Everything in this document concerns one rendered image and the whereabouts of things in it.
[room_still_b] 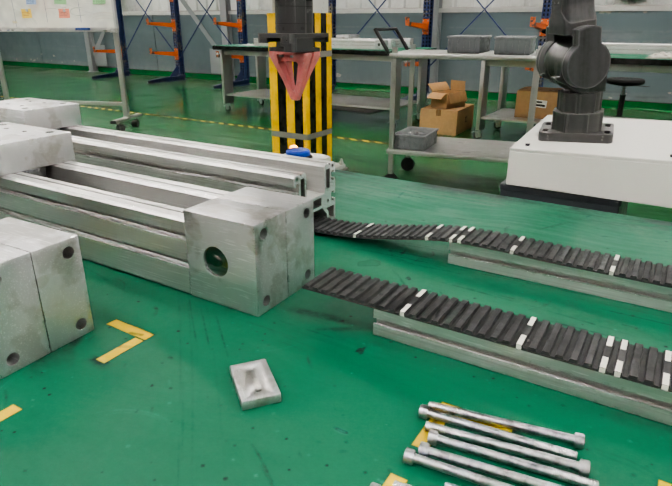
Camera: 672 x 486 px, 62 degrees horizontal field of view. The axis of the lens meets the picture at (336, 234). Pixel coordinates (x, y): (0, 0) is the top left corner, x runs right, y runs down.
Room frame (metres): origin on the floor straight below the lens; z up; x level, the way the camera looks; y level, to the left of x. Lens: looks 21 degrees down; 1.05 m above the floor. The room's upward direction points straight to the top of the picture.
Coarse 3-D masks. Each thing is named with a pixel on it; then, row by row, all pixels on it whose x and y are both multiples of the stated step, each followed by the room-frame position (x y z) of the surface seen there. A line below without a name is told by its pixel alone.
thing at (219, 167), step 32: (64, 128) 1.05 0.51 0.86; (96, 128) 1.03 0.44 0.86; (96, 160) 0.89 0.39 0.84; (128, 160) 0.87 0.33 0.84; (160, 160) 0.82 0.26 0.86; (192, 160) 0.78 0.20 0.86; (224, 160) 0.78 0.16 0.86; (256, 160) 0.81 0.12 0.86; (288, 160) 0.78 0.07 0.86; (320, 160) 0.78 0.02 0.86; (288, 192) 0.70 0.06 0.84; (320, 192) 0.75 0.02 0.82
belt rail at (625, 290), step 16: (448, 256) 0.61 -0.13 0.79; (464, 256) 0.61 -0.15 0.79; (480, 256) 0.60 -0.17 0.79; (496, 256) 0.58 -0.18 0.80; (512, 256) 0.57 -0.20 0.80; (496, 272) 0.58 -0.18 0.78; (512, 272) 0.57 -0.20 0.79; (528, 272) 0.56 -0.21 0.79; (544, 272) 0.56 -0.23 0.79; (560, 272) 0.54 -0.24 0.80; (576, 272) 0.54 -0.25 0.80; (592, 272) 0.53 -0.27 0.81; (576, 288) 0.54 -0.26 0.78; (592, 288) 0.53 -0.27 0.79; (608, 288) 0.52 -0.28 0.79; (624, 288) 0.52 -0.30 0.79; (640, 288) 0.51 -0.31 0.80; (656, 288) 0.50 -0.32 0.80; (640, 304) 0.50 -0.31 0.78; (656, 304) 0.50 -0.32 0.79
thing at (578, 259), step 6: (576, 252) 0.56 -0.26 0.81; (582, 252) 0.57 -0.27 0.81; (588, 252) 0.56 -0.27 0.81; (570, 258) 0.54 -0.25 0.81; (576, 258) 0.55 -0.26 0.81; (582, 258) 0.54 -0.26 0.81; (588, 258) 0.55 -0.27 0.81; (570, 264) 0.53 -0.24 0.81; (576, 264) 0.53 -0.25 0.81; (582, 264) 0.53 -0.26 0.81
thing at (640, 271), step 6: (636, 264) 0.53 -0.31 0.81; (642, 264) 0.53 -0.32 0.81; (648, 264) 0.53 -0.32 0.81; (630, 270) 0.52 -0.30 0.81; (636, 270) 0.51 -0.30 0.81; (642, 270) 0.52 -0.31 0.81; (648, 270) 0.51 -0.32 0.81; (630, 276) 0.50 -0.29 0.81; (636, 276) 0.50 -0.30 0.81; (642, 276) 0.50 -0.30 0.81; (648, 276) 0.50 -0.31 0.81; (648, 282) 0.49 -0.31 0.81
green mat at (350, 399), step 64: (384, 192) 0.90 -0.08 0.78; (448, 192) 0.90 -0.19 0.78; (320, 256) 0.63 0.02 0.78; (384, 256) 0.63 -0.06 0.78; (640, 256) 0.63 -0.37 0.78; (128, 320) 0.47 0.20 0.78; (192, 320) 0.47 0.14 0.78; (256, 320) 0.47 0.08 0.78; (320, 320) 0.47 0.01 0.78; (576, 320) 0.47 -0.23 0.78; (640, 320) 0.47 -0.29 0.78; (0, 384) 0.37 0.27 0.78; (64, 384) 0.37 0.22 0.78; (128, 384) 0.37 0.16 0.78; (192, 384) 0.37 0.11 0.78; (320, 384) 0.37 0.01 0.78; (384, 384) 0.37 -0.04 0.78; (448, 384) 0.37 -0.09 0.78; (512, 384) 0.37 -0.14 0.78; (0, 448) 0.30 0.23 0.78; (64, 448) 0.30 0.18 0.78; (128, 448) 0.30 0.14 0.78; (192, 448) 0.30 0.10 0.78; (256, 448) 0.30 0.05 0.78; (320, 448) 0.30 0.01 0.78; (384, 448) 0.30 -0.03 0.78; (448, 448) 0.30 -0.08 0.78; (576, 448) 0.30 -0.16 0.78; (640, 448) 0.30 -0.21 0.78
